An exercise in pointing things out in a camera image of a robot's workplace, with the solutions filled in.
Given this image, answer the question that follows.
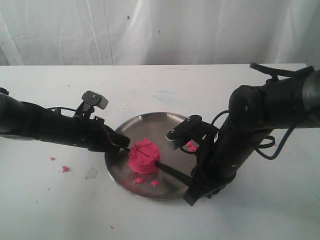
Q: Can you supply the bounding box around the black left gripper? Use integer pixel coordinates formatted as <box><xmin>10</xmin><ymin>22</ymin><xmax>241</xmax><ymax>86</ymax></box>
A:
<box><xmin>37</xmin><ymin>109</ymin><xmax>131</xmax><ymax>155</ymax></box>

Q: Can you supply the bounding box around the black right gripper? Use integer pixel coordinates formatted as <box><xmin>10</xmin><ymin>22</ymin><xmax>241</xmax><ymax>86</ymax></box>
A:
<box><xmin>182</xmin><ymin>109</ymin><xmax>270</xmax><ymax>207</ymax></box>

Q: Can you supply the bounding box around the black knife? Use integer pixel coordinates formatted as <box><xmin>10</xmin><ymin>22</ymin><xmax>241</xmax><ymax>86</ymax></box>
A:
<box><xmin>117</xmin><ymin>148</ymin><xmax>191</xmax><ymax>186</ymax></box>

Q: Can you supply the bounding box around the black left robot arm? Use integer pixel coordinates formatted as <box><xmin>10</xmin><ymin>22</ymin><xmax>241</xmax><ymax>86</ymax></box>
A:
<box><xmin>0</xmin><ymin>88</ymin><xmax>130</xmax><ymax>153</ymax></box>

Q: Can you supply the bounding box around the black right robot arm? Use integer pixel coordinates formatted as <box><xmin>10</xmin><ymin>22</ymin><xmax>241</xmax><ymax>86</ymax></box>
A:
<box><xmin>183</xmin><ymin>67</ymin><xmax>320</xmax><ymax>206</ymax></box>

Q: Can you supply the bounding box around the pink dough lump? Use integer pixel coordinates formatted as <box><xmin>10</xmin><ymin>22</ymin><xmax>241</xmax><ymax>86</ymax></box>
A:
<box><xmin>128</xmin><ymin>138</ymin><xmax>161</xmax><ymax>175</ymax></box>

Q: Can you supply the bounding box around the clear tape scrap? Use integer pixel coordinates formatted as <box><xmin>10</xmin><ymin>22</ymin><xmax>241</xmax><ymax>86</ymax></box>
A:
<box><xmin>84</xmin><ymin>167</ymin><xmax>98</xmax><ymax>180</ymax></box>

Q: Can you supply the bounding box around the pink crumb front of plate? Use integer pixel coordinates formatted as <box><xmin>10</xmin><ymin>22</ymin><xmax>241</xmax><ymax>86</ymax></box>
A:
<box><xmin>133</xmin><ymin>177</ymin><xmax>144</xmax><ymax>185</ymax></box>

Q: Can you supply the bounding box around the pink smear right on plate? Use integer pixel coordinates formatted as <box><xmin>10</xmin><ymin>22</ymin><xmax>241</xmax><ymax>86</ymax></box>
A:
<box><xmin>186</xmin><ymin>141</ymin><xmax>197</xmax><ymax>152</ymax></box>

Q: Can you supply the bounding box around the round metal plate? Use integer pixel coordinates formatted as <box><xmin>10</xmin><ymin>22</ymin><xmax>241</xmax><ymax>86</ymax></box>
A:
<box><xmin>104</xmin><ymin>112</ymin><xmax>196</xmax><ymax>200</ymax></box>

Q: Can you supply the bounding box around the pink crumb beside front crumb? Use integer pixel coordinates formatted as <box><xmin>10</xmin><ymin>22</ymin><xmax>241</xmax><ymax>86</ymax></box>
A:
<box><xmin>151</xmin><ymin>180</ymin><xmax>158</xmax><ymax>187</ymax></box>

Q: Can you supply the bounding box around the white plastic backdrop sheet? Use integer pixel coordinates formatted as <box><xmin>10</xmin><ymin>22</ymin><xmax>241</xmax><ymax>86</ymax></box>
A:
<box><xmin>0</xmin><ymin>0</ymin><xmax>320</xmax><ymax>68</ymax></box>

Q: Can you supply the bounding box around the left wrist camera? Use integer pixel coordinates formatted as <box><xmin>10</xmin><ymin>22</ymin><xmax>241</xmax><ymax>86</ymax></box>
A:
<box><xmin>73</xmin><ymin>90</ymin><xmax>109</xmax><ymax>120</ymax></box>

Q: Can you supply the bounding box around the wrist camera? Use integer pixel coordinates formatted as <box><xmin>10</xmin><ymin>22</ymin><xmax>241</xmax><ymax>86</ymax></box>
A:
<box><xmin>73</xmin><ymin>90</ymin><xmax>109</xmax><ymax>120</ymax></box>
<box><xmin>165</xmin><ymin>115</ymin><xmax>219</xmax><ymax>150</ymax></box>

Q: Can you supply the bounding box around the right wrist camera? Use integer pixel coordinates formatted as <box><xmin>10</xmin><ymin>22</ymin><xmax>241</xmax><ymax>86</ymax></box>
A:
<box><xmin>165</xmin><ymin>115</ymin><xmax>219</xmax><ymax>150</ymax></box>

